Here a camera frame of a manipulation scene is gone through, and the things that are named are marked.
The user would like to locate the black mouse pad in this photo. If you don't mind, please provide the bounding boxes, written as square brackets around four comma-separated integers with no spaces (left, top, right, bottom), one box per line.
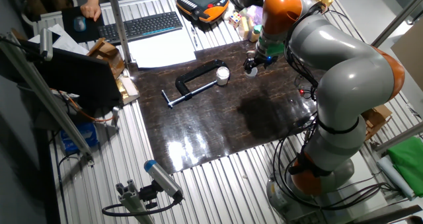
[61,3,105,44]

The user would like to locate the aluminium profile post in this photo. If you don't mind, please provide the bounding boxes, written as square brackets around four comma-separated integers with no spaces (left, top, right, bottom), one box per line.
[373,121,423,154]
[371,0,423,48]
[104,0,133,65]

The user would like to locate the small brown cardboard box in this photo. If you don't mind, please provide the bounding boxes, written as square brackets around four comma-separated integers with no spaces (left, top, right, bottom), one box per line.
[86,37,126,80]

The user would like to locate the blue plastic packet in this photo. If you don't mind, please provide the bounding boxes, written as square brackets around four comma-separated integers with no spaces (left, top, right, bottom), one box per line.
[59,122,99,154]

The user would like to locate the green wrist mount plate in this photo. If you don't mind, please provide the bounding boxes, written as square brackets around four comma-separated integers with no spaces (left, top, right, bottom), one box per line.
[257,35,285,56]

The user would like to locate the large white paper sheet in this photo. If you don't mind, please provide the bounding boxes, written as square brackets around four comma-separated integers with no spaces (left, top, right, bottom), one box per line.
[127,28,197,69]

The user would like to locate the grey blue computer mouse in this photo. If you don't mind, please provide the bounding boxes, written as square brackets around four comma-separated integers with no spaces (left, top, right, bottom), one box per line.
[73,15,87,32]

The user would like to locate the person's bare hand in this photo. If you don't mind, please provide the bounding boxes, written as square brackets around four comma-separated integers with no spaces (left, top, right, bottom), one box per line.
[79,0,102,22]

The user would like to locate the orange cable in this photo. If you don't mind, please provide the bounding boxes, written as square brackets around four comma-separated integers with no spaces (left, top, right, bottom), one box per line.
[49,87,115,123]

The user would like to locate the dark pen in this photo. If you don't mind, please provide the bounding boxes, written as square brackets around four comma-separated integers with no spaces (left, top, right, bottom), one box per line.
[190,25,199,48]

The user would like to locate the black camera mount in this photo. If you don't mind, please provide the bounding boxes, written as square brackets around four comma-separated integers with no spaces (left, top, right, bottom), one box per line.
[138,180,159,210]

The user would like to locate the green cloth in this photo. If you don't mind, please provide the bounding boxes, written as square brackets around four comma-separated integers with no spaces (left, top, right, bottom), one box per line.
[386,136,423,198]

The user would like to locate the pale blue rolled sheet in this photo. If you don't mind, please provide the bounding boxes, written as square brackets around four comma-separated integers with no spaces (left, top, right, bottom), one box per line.
[376,155,416,201]

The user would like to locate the black metal C-clamp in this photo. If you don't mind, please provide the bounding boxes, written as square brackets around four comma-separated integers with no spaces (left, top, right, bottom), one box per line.
[161,59,231,109]

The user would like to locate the black computer keyboard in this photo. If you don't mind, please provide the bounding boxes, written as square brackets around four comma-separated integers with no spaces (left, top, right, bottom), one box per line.
[97,11,184,46]

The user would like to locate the open cardboard box wooden blocks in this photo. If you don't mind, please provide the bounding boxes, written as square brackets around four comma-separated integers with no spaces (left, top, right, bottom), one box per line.
[362,104,393,141]

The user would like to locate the long aluminium profile beam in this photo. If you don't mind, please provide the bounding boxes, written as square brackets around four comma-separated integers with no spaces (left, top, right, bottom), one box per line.
[0,32,95,167]

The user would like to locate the brown cardboard sheet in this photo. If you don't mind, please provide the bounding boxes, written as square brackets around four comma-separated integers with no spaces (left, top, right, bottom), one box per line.
[391,19,423,83]

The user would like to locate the loose white paper stack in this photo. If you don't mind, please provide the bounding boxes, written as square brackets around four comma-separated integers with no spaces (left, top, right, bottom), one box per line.
[28,23,90,56]

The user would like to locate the Rubik's cube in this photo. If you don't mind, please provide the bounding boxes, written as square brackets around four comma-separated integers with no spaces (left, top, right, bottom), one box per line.
[228,11,243,29]

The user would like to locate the silver camera on beam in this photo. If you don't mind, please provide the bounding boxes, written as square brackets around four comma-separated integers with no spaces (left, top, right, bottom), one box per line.
[39,28,54,61]

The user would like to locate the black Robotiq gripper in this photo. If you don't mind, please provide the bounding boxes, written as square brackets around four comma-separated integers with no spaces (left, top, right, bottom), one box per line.
[243,52,277,75]

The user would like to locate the clear jar with white powder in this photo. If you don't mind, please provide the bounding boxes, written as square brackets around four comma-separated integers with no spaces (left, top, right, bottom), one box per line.
[216,66,231,86]

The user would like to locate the short aluminium profile stub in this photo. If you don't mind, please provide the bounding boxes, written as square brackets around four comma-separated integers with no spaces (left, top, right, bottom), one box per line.
[115,180,155,224]

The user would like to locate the white egg shaped object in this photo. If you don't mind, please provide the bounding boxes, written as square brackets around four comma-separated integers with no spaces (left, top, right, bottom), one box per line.
[221,2,236,21]

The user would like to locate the dark marble pattern mat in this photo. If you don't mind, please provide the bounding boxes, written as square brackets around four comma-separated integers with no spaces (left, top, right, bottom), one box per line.
[128,40,327,175]

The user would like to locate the black camera cable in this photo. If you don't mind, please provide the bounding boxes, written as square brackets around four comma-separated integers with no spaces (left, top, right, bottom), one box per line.
[101,194,182,217]

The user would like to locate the yellow bottle green cap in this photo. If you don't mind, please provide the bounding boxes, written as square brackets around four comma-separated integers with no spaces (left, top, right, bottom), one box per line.
[249,24,263,43]

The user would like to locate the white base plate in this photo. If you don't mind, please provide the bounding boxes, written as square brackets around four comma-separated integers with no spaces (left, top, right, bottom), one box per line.
[340,149,387,218]

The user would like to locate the silver camera blue end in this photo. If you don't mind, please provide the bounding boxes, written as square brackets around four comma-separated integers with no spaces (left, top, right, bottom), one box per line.
[143,159,184,200]

